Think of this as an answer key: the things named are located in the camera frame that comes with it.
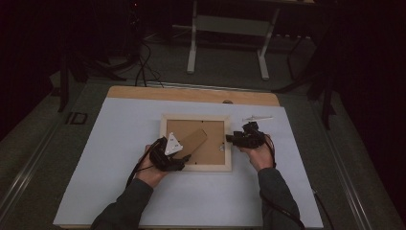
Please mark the person's left hand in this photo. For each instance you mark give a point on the person's left hand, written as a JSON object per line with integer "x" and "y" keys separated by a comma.
{"x": 151, "y": 174}

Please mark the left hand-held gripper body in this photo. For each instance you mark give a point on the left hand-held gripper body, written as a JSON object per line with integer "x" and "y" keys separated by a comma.
{"x": 162, "y": 156}

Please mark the black stand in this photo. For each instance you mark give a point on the black stand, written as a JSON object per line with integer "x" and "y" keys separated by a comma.
{"x": 326, "y": 105}
{"x": 63, "y": 86}

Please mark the white metal desk frame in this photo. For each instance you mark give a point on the white metal desk frame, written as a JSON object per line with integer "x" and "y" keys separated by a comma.
{"x": 230, "y": 25}

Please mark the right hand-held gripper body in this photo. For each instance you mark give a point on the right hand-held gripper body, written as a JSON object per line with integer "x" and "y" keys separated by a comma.
{"x": 252, "y": 139}

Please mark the wooden photo frame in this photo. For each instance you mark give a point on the wooden photo frame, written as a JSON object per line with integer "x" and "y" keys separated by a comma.
{"x": 212, "y": 150}

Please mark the person's right hand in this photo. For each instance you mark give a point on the person's right hand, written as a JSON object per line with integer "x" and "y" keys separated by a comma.
{"x": 261, "y": 158}

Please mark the black floor socket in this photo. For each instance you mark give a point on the black floor socket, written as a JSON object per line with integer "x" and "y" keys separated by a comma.
{"x": 76, "y": 118}

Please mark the metal floor rail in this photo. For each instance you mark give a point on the metal floor rail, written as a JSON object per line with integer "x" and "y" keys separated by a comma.
{"x": 346, "y": 179}
{"x": 30, "y": 166}

